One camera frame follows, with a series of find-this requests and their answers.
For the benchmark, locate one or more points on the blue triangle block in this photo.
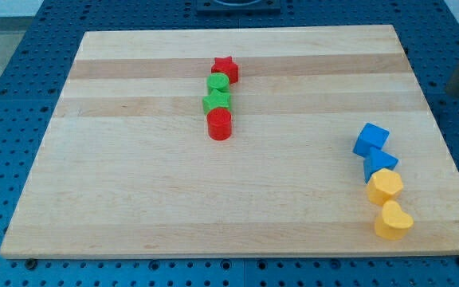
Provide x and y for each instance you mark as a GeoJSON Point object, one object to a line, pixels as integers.
{"type": "Point", "coordinates": [376, 160]}

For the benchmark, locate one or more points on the yellow heart block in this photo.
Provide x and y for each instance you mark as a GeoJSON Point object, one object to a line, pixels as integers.
{"type": "Point", "coordinates": [393, 223]}

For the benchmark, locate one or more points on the blue cube block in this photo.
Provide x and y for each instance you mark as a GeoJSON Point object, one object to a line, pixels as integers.
{"type": "Point", "coordinates": [370, 136]}

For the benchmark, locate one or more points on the yellow hexagon block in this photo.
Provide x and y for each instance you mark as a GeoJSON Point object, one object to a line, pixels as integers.
{"type": "Point", "coordinates": [384, 185]}

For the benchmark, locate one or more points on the red star block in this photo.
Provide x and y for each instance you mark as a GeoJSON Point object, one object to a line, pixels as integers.
{"type": "Point", "coordinates": [227, 66]}

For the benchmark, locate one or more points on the green cylinder block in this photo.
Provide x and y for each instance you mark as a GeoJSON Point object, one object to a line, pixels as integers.
{"type": "Point", "coordinates": [218, 81]}

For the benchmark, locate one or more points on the green star block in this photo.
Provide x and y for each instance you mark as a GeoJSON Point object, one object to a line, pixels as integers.
{"type": "Point", "coordinates": [216, 99]}

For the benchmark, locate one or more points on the red cylinder block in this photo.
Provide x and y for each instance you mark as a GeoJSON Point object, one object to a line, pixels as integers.
{"type": "Point", "coordinates": [219, 122]}

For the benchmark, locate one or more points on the wooden board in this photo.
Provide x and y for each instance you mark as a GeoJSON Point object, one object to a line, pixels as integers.
{"type": "Point", "coordinates": [126, 168]}

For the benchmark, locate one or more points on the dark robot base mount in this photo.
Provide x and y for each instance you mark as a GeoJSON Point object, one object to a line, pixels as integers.
{"type": "Point", "coordinates": [215, 6]}

